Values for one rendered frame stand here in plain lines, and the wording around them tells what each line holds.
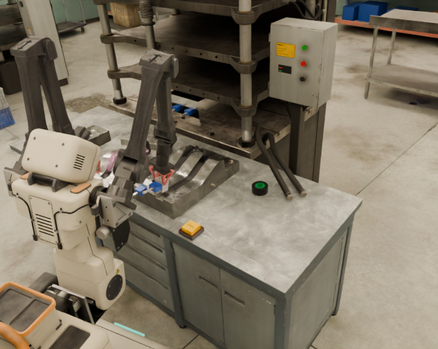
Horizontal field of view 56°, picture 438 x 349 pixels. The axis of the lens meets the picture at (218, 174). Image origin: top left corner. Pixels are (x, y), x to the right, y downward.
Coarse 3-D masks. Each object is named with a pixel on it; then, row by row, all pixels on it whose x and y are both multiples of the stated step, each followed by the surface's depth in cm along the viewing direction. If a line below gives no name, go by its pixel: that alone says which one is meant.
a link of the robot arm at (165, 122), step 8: (176, 64) 140; (168, 72) 142; (176, 72) 143; (168, 80) 147; (160, 88) 148; (168, 88) 150; (160, 96) 151; (168, 96) 153; (160, 104) 155; (168, 104) 156; (160, 112) 159; (168, 112) 159; (160, 120) 163; (168, 120) 163; (160, 128) 167; (168, 128) 166; (160, 136) 172; (168, 136) 170
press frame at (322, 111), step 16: (304, 0) 272; (320, 0) 256; (336, 0) 264; (224, 16) 318; (272, 16) 292; (288, 16) 284; (320, 16) 263; (320, 112) 299; (320, 128) 308; (320, 144) 318; (320, 160) 328
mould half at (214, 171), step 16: (176, 160) 212; (192, 160) 208; (208, 160) 205; (224, 160) 219; (176, 176) 204; (208, 176) 200; (224, 176) 211; (176, 192) 191; (192, 192) 194; (208, 192) 204; (160, 208) 192; (176, 208) 188
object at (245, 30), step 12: (240, 0) 201; (312, 0) 250; (312, 12) 254; (108, 24) 278; (240, 36) 211; (108, 48) 285; (240, 48) 214; (108, 60) 291; (240, 60) 218; (120, 84) 302; (120, 96) 305; (240, 144) 244; (252, 144) 243
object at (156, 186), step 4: (160, 176) 187; (156, 180) 185; (160, 180) 184; (168, 180) 185; (152, 184) 183; (156, 184) 183; (160, 184) 184; (152, 188) 182; (156, 188) 181; (160, 188) 183; (164, 188) 185; (144, 192) 178; (156, 192) 182
